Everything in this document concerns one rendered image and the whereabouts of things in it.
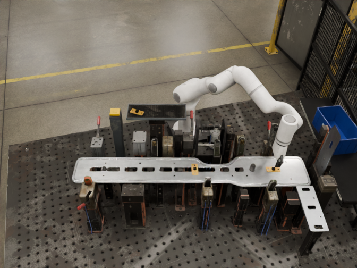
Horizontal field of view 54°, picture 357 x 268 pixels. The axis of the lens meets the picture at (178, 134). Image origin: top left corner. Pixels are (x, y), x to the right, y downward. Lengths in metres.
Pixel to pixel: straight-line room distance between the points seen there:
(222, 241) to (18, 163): 1.50
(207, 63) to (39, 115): 2.22
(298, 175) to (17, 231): 1.70
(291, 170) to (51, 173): 1.58
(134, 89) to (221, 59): 1.33
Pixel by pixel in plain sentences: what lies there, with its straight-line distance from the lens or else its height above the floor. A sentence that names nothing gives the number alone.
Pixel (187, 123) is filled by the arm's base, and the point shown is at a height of 0.91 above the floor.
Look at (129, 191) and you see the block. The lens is 1.96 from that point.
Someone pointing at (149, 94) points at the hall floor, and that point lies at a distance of 4.23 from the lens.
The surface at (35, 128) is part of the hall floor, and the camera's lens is 4.03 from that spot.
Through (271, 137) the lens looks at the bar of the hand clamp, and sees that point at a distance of 2.18.
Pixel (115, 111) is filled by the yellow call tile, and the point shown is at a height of 1.16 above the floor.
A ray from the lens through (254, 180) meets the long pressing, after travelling 2.09.
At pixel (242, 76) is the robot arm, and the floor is 1.52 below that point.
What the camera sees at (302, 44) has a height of 0.45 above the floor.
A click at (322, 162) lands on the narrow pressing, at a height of 1.08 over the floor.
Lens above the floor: 2.59
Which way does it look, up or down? 44 degrees down
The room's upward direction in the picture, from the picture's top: 2 degrees clockwise
